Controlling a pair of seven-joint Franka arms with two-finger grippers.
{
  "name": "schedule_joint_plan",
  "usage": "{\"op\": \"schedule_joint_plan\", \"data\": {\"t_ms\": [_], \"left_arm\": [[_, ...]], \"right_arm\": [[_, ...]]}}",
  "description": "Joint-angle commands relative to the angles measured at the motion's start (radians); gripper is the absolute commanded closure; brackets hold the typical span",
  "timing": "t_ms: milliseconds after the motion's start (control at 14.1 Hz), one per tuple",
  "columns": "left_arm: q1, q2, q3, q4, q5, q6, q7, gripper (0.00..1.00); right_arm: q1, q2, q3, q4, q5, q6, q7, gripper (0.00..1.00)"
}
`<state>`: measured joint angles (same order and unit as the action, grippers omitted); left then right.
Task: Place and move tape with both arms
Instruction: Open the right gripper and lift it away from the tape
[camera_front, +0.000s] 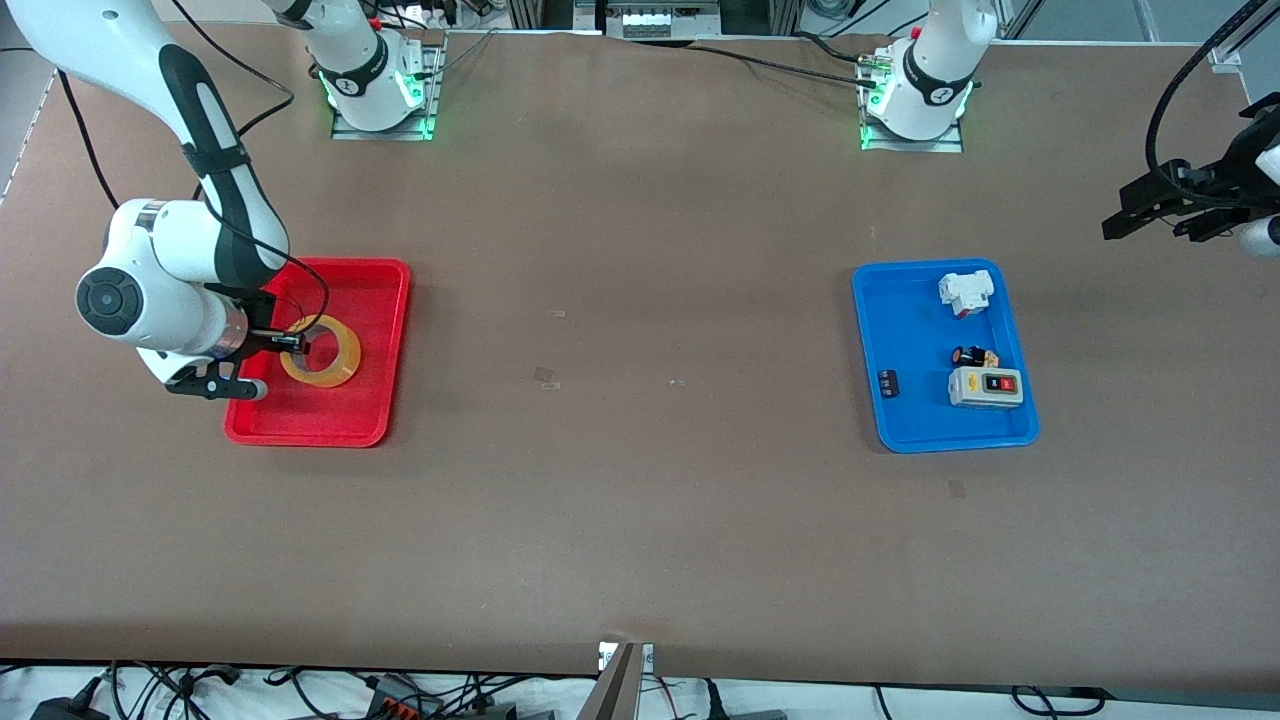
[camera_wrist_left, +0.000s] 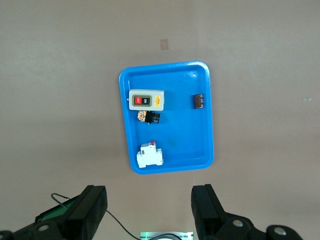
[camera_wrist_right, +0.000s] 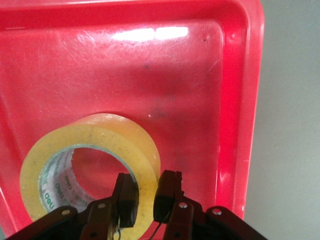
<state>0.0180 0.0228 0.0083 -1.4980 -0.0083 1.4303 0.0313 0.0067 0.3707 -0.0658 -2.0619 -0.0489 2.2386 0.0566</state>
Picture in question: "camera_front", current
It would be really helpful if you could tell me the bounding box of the thick black table cable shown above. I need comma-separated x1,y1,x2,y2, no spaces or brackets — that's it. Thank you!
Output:
685,30,891,87

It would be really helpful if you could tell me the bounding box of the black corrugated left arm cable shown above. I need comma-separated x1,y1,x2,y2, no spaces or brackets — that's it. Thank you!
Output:
1144,0,1277,187

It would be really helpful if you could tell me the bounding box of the small metal mounting bracket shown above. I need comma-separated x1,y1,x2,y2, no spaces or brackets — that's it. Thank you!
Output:
597,641,656,674

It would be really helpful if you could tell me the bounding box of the blue plastic tray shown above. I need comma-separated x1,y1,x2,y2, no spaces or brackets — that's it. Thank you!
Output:
852,258,1041,454

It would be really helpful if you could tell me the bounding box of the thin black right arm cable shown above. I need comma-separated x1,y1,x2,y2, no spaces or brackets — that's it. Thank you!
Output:
55,0,332,346

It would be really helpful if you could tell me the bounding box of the yellow clear packing tape roll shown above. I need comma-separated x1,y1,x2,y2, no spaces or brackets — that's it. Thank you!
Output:
278,314,363,389

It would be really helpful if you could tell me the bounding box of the aluminium frame profile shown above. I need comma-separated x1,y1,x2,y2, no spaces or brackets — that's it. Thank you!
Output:
1205,18,1280,73

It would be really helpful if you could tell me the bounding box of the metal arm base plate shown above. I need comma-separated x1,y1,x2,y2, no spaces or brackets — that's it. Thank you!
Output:
858,45,966,154
330,40,443,142

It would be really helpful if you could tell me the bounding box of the orange and black connector block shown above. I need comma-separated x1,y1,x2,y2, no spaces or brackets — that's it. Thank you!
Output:
364,675,447,720

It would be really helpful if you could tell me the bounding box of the black looped floor cable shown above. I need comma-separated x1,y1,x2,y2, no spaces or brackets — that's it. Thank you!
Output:
1010,683,1113,718

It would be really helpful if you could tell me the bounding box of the white power strip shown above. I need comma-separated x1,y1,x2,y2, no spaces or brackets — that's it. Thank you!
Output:
620,8,701,41

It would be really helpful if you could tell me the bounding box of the black power adapter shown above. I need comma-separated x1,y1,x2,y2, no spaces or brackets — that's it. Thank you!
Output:
30,692,113,720

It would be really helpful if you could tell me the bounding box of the grey metal pole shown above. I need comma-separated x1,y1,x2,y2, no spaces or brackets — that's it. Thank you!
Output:
575,645,643,720

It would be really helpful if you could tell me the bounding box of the grey on-off switch box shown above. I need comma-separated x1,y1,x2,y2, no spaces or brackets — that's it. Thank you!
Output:
947,366,1025,409

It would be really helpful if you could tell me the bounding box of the red plastic tray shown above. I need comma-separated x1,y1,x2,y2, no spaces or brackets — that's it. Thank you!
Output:
224,257,412,448

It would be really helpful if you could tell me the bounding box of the white electrical plug block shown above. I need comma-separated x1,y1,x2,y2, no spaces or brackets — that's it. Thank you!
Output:
938,270,997,319

